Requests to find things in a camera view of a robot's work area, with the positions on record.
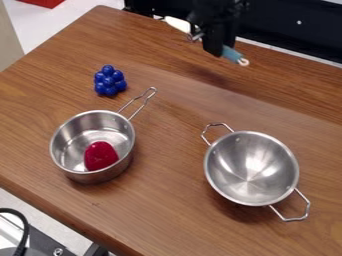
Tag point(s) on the red toy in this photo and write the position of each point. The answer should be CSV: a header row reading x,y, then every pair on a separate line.
x,y
100,155

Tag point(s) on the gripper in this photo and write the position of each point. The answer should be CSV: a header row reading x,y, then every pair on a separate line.
x,y
218,36

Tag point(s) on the red box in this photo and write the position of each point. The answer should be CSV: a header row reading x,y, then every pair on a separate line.
x,y
42,2

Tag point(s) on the blue toy grapes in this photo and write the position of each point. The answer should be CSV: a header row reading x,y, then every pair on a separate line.
x,y
109,81

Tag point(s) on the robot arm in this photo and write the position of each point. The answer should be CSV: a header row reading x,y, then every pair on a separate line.
x,y
216,10

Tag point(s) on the silver pot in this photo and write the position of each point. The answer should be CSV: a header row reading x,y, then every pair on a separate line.
x,y
91,143

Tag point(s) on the blue knife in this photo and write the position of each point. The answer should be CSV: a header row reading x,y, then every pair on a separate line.
x,y
234,56

